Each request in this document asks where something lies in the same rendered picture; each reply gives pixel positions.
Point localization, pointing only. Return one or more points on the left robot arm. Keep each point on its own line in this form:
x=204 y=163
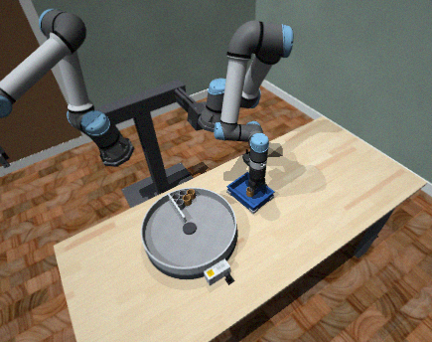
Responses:
x=270 y=42

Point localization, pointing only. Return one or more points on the bronze bushing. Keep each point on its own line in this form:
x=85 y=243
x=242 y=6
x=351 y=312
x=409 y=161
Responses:
x=189 y=202
x=191 y=191
x=249 y=193

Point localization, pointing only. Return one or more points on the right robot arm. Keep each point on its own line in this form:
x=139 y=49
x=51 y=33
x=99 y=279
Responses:
x=67 y=33

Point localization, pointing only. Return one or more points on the blue open-top crate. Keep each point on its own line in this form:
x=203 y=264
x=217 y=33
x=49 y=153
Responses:
x=238 y=190

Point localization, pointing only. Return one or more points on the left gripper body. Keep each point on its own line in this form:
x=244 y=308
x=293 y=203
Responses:
x=256 y=171

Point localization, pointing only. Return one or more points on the grey round turntable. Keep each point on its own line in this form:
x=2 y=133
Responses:
x=202 y=236

